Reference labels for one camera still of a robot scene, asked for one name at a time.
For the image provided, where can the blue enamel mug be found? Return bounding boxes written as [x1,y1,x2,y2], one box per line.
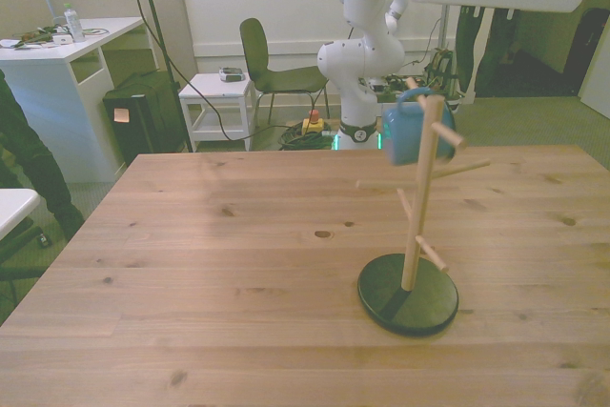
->
[380,87,459,168]

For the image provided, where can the wooden mug tree black base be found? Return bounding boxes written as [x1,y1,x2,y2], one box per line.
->
[356,75,493,338]

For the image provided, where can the dark hanging clothing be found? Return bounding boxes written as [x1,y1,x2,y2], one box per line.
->
[455,3,497,94]

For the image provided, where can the backpack on floor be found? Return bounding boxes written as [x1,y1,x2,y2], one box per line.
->
[425,46,459,99]

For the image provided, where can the yellow emergency stop button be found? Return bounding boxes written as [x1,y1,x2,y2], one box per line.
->
[301,110,326,137]

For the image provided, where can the dark green chair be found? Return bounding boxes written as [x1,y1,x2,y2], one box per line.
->
[238,17,331,128]

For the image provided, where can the grey device on side table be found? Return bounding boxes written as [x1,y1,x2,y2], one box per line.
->
[217,65,247,84]

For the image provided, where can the small white side table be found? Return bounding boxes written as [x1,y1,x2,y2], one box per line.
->
[177,71,256,152]

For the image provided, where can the black tripod pole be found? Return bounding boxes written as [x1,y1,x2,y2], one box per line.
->
[130,0,194,153]

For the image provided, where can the black computer tower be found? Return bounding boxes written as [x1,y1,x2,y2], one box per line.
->
[101,71,188,166]

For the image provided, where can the clear plastic bottle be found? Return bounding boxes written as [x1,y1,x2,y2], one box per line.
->
[62,2,87,44]

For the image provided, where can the white desk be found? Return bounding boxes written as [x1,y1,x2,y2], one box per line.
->
[0,15,159,185]

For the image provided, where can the clutter on white desk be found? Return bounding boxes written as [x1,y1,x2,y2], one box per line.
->
[0,21,73,51]

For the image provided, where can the person leg dark trousers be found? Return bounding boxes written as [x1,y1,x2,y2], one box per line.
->
[0,68,88,242]

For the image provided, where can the coiled black floor cables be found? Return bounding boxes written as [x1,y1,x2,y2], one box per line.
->
[277,124,336,152]

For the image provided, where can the black cable across floor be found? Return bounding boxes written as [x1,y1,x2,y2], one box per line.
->
[112,0,306,143]

